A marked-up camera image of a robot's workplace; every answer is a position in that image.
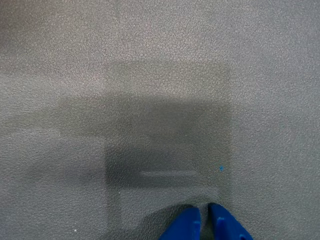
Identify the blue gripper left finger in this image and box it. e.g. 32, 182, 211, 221
158, 205, 202, 240

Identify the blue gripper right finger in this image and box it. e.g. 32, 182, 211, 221
208, 202, 254, 240

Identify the grey mat with white lettering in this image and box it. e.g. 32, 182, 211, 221
0, 0, 320, 240

